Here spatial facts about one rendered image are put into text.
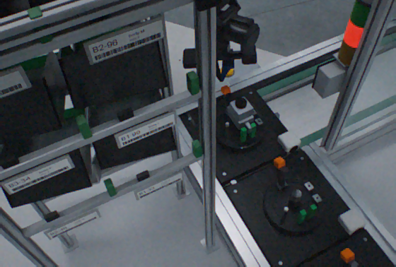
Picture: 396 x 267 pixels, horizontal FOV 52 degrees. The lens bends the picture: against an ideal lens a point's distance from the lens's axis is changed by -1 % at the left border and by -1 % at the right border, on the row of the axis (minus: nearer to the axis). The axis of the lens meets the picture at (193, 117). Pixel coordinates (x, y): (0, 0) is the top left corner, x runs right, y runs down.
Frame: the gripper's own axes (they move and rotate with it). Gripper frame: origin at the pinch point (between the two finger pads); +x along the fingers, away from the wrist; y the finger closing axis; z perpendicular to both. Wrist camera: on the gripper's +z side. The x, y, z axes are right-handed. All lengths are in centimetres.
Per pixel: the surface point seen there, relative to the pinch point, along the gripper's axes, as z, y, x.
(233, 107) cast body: -10.9, -2.8, 2.8
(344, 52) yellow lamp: -15.0, -26.3, -15.7
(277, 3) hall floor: 182, -40, 96
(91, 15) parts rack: -50, 10, -51
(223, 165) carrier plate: -19.8, 0.8, 14.9
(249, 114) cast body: -11.6, -6.6, 5.0
